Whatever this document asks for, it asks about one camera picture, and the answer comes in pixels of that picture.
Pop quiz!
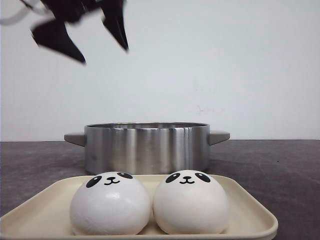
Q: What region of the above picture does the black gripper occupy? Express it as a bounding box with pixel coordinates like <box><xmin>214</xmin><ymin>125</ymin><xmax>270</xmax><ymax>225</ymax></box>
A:
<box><xmin>31</xmin><ymin>0</ymin><xmax>129</xmax><ymax>64</ymax></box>

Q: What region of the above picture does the panda bun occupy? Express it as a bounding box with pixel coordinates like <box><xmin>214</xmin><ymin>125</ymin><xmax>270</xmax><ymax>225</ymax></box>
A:
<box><xmin>152</xmin><ymin>170</ymin><xmax>230</xmax><ymax>234</ymax></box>
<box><xmin>69</xmin><ymin>171</ymin><xmax>152</xmax><ymax>235</ymax></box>

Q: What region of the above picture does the stainless steel steamer pot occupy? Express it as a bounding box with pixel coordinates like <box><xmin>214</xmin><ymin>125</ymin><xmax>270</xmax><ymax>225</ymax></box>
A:
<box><xmin>64</xmin><ymin>122</ymin><xmax>230</xmax><ymax>175</ymax></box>

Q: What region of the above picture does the beige rectangular tray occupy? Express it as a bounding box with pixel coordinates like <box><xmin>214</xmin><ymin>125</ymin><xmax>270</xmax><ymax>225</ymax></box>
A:
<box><xmin>0</xmin><ymin>175</ymin><xmax>279</xmax><ymax>240</ymax></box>

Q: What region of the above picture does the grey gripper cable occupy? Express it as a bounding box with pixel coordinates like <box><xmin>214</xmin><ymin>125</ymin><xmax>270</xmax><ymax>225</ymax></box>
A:
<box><xmin>0</xmin><ymin>0</ymin><xmax>52</xmax><ymax>26</ymax></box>

